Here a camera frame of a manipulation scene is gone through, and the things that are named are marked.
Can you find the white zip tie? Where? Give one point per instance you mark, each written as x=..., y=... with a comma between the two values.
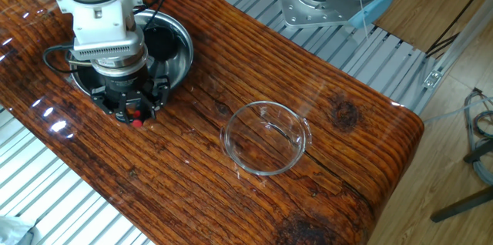
x=364, y=17

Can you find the aluminium frame post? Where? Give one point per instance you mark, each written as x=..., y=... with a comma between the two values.
x=462, y=33

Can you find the dark furniture leg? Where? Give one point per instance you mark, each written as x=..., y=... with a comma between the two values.
x=477, y=152
x=462, y=204

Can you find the black ladle with red accents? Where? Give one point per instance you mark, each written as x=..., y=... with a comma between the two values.
x=159, y=42

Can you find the clear glass bowl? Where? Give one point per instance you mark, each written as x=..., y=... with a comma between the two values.
x=265, y=137

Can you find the glossy wood grain table mat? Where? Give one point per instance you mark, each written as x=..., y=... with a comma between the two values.
x=269, y=64

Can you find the white plastic bag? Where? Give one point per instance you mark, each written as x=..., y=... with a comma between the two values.
x=13, y=231

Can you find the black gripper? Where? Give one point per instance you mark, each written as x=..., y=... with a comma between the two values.
x=123, y=83

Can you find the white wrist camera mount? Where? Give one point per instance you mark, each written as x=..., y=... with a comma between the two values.
x=104, y=25

